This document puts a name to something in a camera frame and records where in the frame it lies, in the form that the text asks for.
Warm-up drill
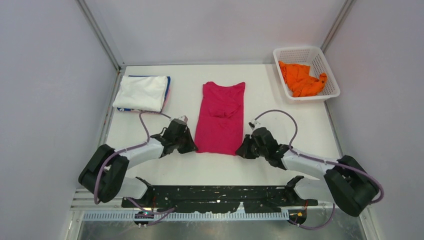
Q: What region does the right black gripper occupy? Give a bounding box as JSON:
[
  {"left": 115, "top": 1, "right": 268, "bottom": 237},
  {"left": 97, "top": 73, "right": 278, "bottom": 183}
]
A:
[{"left": 236, "top": 134, "right": 268, "bottom": 160}]

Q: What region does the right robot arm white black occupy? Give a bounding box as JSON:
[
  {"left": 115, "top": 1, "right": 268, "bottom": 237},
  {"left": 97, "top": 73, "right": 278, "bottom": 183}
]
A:
[{"left": 235, "top": 127, "right": 379, "bottom": 217}]

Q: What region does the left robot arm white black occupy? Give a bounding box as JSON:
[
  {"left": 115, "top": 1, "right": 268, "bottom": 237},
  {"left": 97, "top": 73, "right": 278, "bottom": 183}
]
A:
[{"left": 78, "top": 117, "right": 198, "bottom": 207}]

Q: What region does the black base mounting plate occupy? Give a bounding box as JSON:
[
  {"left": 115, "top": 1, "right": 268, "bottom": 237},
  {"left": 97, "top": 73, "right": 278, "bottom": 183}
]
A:
[{"left": 121, "top": 185, "right": 318, "bottom": 214}]

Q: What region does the folded white t shirt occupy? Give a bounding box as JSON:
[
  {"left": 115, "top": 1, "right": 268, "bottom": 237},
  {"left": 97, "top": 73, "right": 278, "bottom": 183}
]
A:
[{"left": 112, "top": 75, "right": 169, "bottom": 113}]

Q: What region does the orange t shirt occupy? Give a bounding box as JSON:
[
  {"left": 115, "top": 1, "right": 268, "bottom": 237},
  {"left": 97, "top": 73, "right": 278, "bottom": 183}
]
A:
[{"left": 278, "top": 61, "right": 328, "bottom": 98}]

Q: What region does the white plastic basket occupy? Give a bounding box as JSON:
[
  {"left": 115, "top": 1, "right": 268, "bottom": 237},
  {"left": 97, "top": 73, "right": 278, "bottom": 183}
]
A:
[{"left": 273, "top": 46, "right": 341, "bottom": 104}]

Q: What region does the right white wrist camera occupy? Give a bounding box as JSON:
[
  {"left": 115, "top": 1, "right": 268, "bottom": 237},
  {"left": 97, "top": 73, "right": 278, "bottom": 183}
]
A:
[{"left": 248, "top": 120, "right": 262, "bottom": 131}]

